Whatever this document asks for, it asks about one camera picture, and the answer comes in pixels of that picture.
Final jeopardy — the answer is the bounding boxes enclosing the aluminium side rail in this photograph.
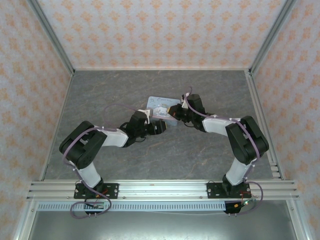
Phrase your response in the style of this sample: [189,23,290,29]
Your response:
[245,70,286,181]
[38,71,76,182]

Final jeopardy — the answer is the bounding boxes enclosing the aluminium frame leg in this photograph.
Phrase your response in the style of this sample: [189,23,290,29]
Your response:
[12,199,39,240]
[286,199,311,240]

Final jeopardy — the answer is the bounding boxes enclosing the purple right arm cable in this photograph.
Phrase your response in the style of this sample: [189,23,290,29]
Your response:
[184,86,265,217]

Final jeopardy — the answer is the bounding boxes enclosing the aluminium back rail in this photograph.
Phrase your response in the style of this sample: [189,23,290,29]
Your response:
[72,66,252,72]

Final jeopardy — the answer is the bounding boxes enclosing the blue cartoon tin box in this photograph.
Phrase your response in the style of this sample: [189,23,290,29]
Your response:
[145,96,182,128]

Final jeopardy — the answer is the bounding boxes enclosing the aluminium corner post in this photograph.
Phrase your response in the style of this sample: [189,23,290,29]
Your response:
[248,0,300,77]
[26,0,76,77]

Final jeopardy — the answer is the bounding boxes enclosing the grey metal sheet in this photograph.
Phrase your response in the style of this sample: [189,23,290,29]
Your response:
[27,211,301,240]

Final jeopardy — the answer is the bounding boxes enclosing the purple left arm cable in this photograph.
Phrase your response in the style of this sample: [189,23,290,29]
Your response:
[61,103,143,220]

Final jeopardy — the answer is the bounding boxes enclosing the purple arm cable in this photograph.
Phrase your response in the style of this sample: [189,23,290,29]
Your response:
[61,103,143,220]
[184,86,265,217]

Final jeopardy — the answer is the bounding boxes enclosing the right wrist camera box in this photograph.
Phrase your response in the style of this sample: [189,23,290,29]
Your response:
[180,92,191,110]

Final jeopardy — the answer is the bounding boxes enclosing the white slotted cable duct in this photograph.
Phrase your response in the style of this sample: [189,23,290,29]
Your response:
[36,201,235,213]

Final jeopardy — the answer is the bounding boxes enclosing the small circuit board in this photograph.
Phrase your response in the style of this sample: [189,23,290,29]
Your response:
[234,198,259,210]
[86,201,105,210]

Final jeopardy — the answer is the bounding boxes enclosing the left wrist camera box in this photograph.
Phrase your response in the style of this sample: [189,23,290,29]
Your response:
[139,108,154,124]

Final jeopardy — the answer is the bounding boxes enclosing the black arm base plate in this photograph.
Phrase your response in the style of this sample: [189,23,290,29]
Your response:
[206,182,251,200]
[73,182,120,200]

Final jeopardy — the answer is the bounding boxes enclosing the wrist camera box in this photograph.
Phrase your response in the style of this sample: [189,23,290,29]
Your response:
[180,92,191,110]
[139,108,154,124]

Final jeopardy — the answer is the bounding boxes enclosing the aluminium front mounting rail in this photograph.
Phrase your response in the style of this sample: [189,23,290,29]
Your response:
[26,180,301,201]

